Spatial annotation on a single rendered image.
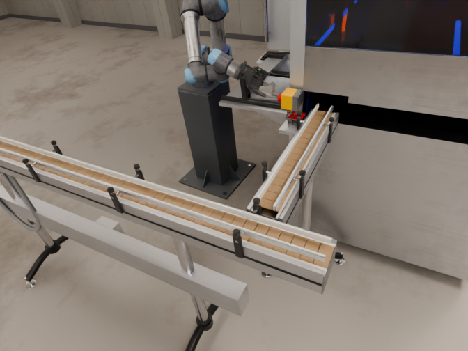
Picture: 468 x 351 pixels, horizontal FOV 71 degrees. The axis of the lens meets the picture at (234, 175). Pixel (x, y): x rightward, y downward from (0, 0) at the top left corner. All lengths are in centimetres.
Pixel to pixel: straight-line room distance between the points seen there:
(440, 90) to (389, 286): 109
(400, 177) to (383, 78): 48
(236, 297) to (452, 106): 107
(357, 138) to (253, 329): 108
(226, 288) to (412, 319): 104
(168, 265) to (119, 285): 77
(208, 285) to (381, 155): 94
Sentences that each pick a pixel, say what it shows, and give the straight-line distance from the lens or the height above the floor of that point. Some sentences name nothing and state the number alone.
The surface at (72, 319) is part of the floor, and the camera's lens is 219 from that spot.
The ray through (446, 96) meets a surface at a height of 106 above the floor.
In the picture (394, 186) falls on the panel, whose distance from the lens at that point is 172.
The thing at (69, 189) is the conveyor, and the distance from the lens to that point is 142.
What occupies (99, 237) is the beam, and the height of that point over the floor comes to 55.
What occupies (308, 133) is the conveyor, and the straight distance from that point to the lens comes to 140.
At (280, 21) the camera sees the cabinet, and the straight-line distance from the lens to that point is 260.
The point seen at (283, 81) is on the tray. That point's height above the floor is 90.
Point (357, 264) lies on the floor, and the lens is 211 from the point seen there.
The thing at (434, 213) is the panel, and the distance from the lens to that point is 180.
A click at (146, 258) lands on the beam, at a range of 151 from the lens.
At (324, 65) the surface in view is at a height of 114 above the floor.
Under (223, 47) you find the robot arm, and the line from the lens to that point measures 211.
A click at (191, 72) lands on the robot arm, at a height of 109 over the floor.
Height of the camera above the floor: 169
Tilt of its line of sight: 39 degrees down
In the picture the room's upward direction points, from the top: 7 degrees counter-clockwise
